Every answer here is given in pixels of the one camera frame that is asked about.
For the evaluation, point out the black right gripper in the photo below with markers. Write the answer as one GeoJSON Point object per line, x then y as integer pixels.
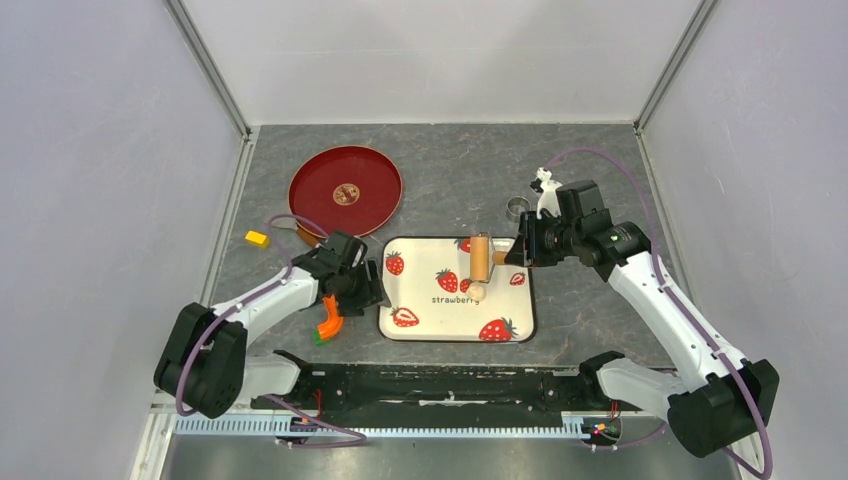
{"type": "Point", "coordinates": [526, 250]}

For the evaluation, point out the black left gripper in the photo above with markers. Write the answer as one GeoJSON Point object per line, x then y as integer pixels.
{"type": "Point", "coordinates": [372, 292]}

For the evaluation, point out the wooden dough roller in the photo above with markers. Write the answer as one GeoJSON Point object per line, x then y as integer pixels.
{"type": "Point", "coordinates": [486, 254]}

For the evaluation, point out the white strawberry enamel tray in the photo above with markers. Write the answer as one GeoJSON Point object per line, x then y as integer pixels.
{"type": "Point", "coordinates": [426, 279]}

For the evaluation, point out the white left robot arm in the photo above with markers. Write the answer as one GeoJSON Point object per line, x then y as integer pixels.
{"type": "Point", "coordinates": [205, 365]}

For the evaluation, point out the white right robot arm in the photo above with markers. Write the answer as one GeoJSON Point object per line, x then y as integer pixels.
{"type": "Point", "coordinates": [717, 396]}

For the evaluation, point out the small dough ball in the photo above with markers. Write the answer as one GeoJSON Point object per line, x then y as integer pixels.
{"type": "Point", "coordinates": [476, 291]}

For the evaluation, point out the small metal cup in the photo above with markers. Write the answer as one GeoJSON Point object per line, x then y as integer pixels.
{"type": "Point", "coordinates": [515, 207]}

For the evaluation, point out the orange horseshoe magnet toy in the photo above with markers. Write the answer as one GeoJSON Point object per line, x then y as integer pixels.
{"type": "Point", "coordinates": [333, 323]}

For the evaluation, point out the round red lacquer tray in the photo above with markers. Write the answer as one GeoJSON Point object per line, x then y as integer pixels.
{"type": "Point", "coordinates": [354, 189]}

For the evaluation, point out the small yellow block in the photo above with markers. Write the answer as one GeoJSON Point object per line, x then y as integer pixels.
{"type": "Point", "coordinates": [257, 239]}

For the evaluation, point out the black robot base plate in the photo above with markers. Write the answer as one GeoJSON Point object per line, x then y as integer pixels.
{"type": "Point", "coordinates": [503, 389]}

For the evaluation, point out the white slotted cable duct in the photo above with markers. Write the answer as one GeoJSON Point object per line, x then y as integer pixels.
{"type": "Point", "coordinates": [287, 426]}

